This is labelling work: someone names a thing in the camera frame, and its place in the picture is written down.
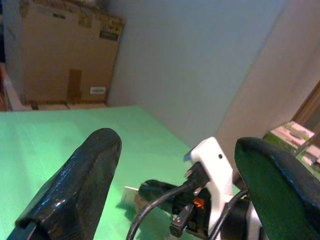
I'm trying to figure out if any large brown cardboard box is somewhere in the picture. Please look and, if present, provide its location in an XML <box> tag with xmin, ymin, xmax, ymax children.
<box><xmin>19</xmin><ymin>0</ymin><xmax>126</xmax><ymax>106</ymax></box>

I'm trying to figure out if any brown wooden door frame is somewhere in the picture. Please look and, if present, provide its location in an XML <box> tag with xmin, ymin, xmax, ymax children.
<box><xmin>291</xmin><ymin>80</ymin><xmax>320</xmax><ymax>131</ymax></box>

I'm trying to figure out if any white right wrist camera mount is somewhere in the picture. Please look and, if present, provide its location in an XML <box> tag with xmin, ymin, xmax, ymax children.
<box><xmin>183</xmin><ymin>136</ymin><xmax>264</xmax><ymax>240</ymax></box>

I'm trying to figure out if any white key tag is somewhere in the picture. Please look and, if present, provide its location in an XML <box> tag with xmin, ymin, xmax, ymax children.
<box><xmin>120</xmin><ymin>185</ymin><xmax>140</xmax><ymax>210</ymax></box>

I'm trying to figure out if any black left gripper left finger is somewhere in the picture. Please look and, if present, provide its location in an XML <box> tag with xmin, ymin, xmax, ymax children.
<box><xmin>5</xmin><ymin>127</ymin><xmax>123</xmax><ymax>240</ymax></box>

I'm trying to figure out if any green printed box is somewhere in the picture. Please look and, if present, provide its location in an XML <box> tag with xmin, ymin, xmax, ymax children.
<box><xmin>263</xmin><ymin>120</ymin><xmax>320</xmax><ymax>173</ymax></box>

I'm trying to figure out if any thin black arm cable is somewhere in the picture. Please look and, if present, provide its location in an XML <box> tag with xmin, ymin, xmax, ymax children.
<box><xmin>207</xmin><ymin>188</ymin><xmax>250</xmax><ymax>240</ymax></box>

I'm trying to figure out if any green table cover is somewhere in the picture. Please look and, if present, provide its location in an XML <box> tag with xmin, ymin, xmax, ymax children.
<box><xmin>0</xmin><ymin>104</ymin><xmax>241</xmax><ymax>240</ymax></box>

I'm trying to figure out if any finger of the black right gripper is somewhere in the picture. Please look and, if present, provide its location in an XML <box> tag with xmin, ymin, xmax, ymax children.
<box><xmin>138</xmin><ymin>179</ymin><xmax>183</xmax><ymax>214</ymax></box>

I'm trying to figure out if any black camera cable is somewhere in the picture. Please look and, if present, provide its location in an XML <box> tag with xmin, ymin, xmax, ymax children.
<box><xmin>125</xmin><ymin>161</ymin><xmax>210</xmax><ymax>240</ymax></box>

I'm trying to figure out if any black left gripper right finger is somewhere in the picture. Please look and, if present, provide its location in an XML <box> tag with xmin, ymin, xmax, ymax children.
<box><xmin>234</xmin><ymin>136</ymin><xmax>320</xmax><ymax>240</ymax></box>

